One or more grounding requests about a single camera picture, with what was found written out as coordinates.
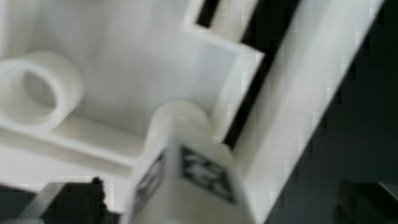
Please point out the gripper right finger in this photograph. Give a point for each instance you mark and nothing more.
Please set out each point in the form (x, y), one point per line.
(366, 203)

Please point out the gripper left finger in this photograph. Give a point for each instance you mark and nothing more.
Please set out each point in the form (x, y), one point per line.
(67, 204)

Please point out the white chair leg with tag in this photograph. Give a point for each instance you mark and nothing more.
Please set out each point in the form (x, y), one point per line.
(184, 190)

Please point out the white chair seat plate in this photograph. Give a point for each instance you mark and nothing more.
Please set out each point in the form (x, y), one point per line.
(99, 58)

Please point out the white U-shaped fence rail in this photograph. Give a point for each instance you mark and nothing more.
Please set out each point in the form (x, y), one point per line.
(323, 37)

